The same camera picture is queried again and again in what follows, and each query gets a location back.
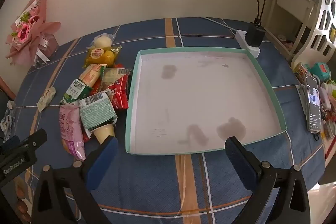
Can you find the beige sandwich cracker packet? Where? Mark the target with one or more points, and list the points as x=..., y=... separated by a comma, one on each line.
x=91, y=74

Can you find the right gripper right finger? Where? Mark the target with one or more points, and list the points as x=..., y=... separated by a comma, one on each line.
x=291, y=204

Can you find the yellow pudding jelly cup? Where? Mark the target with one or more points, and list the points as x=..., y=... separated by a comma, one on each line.
x=98, y=116

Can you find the smartphone with lit screen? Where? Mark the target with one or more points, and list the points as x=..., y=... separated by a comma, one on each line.
x=313, y=106

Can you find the red patterned pastry packet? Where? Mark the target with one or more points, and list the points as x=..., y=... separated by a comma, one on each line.
x=96, y=87

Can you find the yellow soft bread packet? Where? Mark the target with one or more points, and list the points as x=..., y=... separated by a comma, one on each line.
x=103, y=56

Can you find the teal shallow cardboard tray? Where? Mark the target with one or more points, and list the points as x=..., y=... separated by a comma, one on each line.
x=191, y=99

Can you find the teal toy box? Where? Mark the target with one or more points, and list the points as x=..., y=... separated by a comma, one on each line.
x=321, y=71

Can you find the blue plaid tablecloth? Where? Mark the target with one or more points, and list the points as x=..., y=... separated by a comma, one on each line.
x=184, y=188

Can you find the clear green-edged rice cracker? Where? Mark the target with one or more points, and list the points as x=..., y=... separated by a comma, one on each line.
x=110, y=75

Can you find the white round bun packet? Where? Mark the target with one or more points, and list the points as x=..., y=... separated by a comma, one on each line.
x=102, y=41

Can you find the red shiny snack packet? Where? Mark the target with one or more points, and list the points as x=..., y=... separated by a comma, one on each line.
x=118, y=94

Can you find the white wooden shelf unit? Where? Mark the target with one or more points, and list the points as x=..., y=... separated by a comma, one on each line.
x=302, y=30

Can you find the pink flower bouquet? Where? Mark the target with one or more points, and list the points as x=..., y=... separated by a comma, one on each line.
x=32, y=41

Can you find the crumpled patterned wrapper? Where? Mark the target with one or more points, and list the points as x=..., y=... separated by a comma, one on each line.
x=8, y=120

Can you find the green white snack packet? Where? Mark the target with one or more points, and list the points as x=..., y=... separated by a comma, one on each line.
x=76, y=91

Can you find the pink swiss roll packet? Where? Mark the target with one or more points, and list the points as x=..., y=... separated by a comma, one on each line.
x=70, y=130

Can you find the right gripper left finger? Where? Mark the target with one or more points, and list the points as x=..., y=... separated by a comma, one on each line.
x=50, y=203

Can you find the small white floral sachet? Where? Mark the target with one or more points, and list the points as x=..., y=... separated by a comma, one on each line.
x=46, y=98

